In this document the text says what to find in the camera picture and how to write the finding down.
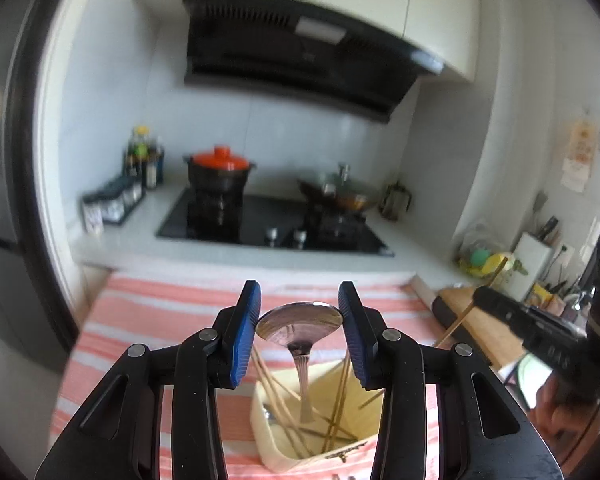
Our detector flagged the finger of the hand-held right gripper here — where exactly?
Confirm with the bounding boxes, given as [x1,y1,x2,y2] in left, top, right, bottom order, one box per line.
[472,285,531,350]

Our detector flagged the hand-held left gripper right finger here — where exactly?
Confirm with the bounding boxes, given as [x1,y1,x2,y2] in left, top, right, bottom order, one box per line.
[337,281,563,480]

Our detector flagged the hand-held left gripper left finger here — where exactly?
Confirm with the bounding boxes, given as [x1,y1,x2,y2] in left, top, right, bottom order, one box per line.
[34,280,262,480]

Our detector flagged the golden brown chopstick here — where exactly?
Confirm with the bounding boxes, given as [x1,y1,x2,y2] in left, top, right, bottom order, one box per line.
[431,256,507,348]

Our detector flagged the metal spoon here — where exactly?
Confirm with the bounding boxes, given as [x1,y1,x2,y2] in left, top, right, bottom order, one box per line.
[255,301,342,423]

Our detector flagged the thin bamboo chopstick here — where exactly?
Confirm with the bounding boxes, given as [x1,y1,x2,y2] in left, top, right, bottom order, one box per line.
[251,349,308,458]
[257,370,303,403]

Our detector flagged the dark brown chopstick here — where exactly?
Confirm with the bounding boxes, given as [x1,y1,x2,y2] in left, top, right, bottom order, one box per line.
[322,352,353,456]

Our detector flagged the cream ribbed utensil holder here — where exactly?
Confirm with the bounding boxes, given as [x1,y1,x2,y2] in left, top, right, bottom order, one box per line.
[250,357,386,473]

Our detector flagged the person's right hand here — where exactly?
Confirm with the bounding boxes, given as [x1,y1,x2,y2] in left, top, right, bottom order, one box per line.
[530,375,600,461]

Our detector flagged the yellow box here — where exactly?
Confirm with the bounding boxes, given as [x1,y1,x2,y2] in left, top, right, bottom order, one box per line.
[530,282,553,308]

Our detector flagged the wooden cutting board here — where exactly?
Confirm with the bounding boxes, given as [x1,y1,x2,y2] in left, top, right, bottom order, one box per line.
[437,285,526,368]

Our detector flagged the plastic bag with yellow items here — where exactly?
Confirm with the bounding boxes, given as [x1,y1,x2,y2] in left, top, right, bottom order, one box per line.
[455,217,528,281]

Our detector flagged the white knife block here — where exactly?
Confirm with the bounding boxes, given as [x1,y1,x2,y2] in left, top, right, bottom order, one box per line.
[510,215,563,301]

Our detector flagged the black rounded board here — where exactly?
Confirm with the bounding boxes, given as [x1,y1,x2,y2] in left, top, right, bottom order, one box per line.
[431,294,491,361]

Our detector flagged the pink white striped cloth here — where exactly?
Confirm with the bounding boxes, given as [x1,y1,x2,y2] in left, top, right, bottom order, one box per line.
[50,275,481,480]

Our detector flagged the black gas hob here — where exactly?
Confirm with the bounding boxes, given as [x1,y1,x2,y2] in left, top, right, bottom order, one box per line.
[155,187,396,258]

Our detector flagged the dark wok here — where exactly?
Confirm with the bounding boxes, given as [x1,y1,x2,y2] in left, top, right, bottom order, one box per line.
[296,177,383,213]

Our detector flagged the black clay pot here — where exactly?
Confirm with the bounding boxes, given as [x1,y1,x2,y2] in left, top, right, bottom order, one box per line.
[182,152,258,196]

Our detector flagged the glass wok lid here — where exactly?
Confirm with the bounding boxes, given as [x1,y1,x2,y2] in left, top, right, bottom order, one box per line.
[305,162,376,196]

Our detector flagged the orange pot lid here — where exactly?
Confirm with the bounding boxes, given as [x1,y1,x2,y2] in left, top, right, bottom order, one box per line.
[190,145,251,170]

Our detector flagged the black spice jar rack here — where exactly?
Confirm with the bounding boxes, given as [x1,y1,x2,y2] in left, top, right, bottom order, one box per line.
[81,175,147,235]

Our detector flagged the dark sauce bottle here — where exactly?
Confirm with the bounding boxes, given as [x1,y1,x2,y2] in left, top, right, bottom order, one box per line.
[145,140,166,191]

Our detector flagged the yellow capped sauce bottle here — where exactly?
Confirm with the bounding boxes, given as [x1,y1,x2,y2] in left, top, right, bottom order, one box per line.
[127,126,152,181]

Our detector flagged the black range hood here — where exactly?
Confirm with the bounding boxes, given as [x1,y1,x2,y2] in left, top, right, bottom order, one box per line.
[182,0,446,123]

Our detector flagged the grey refrigerator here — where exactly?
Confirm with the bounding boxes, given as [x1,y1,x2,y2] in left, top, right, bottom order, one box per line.
[0,0,81,376]

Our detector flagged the hanging wall calendar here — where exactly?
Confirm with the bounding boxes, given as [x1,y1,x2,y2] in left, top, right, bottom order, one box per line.
[562,117,597,192]

